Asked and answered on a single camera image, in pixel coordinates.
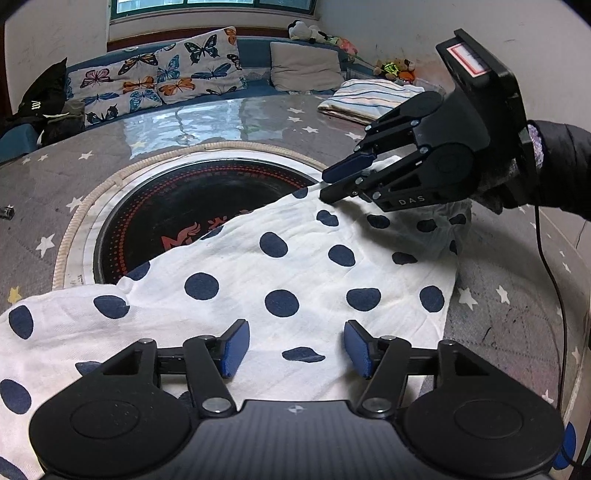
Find person's right hand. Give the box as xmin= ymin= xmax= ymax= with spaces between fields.
xmin=470 ymin=154 xmax=525 ymax=214

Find grey green bag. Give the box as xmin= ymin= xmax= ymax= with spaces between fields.
xmin=41 ymin=99 xmax=86 ymax=145

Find black bag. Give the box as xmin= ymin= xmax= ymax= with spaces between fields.
xmin=15 ymin=59 xmax=70 ymax=121

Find blue sofa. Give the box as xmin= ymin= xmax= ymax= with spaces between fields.
xmin=0 ymin=36 xmax=444 ymax=155

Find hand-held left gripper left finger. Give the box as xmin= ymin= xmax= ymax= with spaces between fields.
xmin=92 ymin=318 xmax=251 ymax=415

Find grey pillow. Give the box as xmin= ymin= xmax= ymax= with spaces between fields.
xmin=269 ymin=41 xmax=344 ymax=92

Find person's right forearm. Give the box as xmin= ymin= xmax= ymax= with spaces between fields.
xmin=526 ymin=119 xmax=591 ymax=215

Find blue round object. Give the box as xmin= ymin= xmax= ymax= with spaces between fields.
xmin=553 ymin=421 xmax=578 ymax=468

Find round black table stove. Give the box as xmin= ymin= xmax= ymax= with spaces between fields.
xmin=92 ymin=157 xmax=324 ymax=288

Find black cable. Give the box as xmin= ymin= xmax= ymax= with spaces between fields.
xmin=533 ymin=205 xmax=591 ymax=467

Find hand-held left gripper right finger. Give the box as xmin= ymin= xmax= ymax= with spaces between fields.
xmin=344 ymin=319 xmax=497 ymax=415

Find colourful plush toys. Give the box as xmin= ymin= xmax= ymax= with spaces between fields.
xmin=332 ymin=37 xmax=417 ymax=83

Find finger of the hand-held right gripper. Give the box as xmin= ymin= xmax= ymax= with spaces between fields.
xmin=322 ymin=91 xmax=445 ymax=184
xmin=318 ymin=147 xmax=437 ymax=205

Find white navy polka dot cloth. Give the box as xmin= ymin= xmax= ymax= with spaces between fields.
xmin=0 ymin=154 xmax=472 ymax=480

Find striped folded blanket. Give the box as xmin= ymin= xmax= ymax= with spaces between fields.
xmin=318 ymin=78 xmax=426 ymax=125

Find green framed window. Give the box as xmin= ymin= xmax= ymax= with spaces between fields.
xmin=110 ymin=0 xmax=320 ymax=22

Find black white plush toy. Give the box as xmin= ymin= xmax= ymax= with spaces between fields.
xmin=287 ymin=21 xmax=325 ymax=45

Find butterfly print pillow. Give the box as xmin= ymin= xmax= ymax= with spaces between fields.
xmin=154 ymin=26 xmax=249 ymax=105
xmin=67 ymin=51 xmax=163 ymax=128

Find grey star tablecloth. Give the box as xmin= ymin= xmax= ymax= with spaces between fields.
xmin=0 ymin=90 xmax=583 ymax=480

